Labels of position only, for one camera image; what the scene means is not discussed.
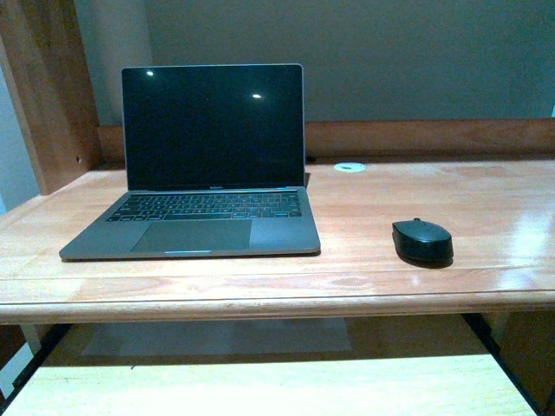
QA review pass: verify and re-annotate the grey open laptop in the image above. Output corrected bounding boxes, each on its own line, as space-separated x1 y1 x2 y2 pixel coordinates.
60 63 321 261

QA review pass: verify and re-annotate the wooden pull-out keyboard tray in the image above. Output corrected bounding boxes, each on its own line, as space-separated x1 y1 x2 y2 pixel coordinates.
7 354 532 415

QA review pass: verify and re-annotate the black drawer rail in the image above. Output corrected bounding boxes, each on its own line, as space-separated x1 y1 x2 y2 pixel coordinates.
463 310 554 415
1 324 71 407

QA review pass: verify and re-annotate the wooden desk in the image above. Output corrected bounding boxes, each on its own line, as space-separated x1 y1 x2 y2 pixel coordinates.
1 1 554 325

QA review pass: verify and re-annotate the white desk cable grommet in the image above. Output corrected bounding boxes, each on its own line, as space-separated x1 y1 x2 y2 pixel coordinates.
334 162 366 172

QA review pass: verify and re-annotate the black left drawer rail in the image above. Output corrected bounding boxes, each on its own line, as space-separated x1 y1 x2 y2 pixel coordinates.
1 324 71 407

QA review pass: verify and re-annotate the black right drawer rail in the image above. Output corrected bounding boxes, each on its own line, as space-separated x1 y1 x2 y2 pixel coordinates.
463 310 554 415

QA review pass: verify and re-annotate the black computer mouse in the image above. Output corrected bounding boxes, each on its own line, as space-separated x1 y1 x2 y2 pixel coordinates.
392 218 454 268

